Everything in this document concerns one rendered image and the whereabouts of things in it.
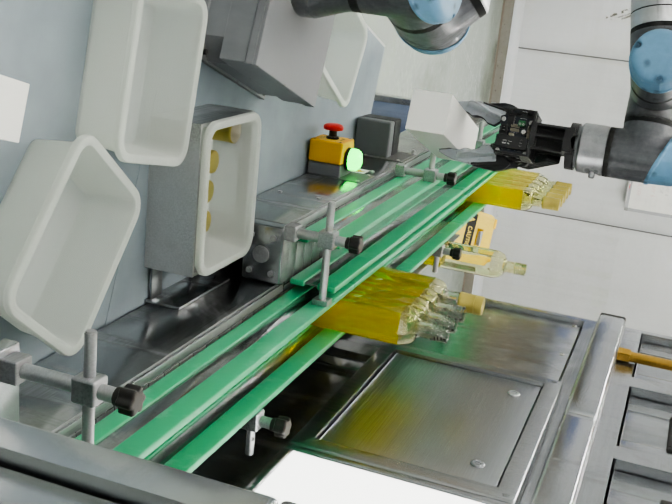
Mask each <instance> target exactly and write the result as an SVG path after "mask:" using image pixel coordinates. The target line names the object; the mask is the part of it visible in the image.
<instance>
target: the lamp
mask: <svg viewBox="0 0 672 504"><path fill-rule="evenodd" d="M362 162H363V155H362V152H361V151H360V150H358V149H353V148H350V147H349V148H348V149H347V150H346V152H345V155H344V160H343V166H344V169H345V170H351V171H357V170H359V169H360V167H361V165H362Z"/></svg>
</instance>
